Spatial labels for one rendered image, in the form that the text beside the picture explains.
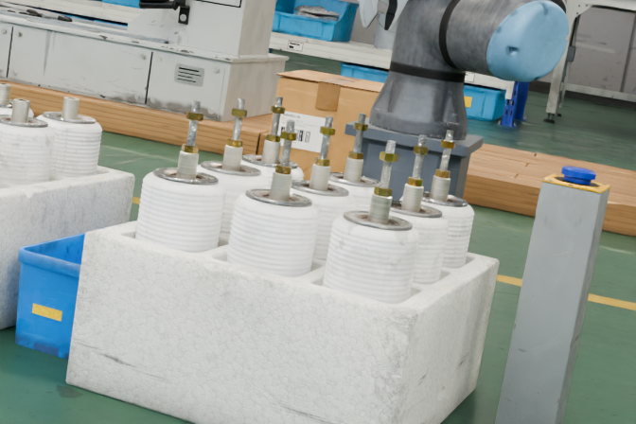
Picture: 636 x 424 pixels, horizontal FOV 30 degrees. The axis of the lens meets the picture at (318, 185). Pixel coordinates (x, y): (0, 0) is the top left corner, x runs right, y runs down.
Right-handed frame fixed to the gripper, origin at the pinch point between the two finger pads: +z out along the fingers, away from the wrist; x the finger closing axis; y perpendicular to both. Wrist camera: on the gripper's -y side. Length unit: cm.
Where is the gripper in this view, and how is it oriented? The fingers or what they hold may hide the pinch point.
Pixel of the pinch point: (381, 19)
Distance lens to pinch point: 151.9
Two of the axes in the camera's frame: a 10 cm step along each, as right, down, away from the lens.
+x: -7.3, -0.1, -6.9
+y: -6.7, -2.2, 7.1
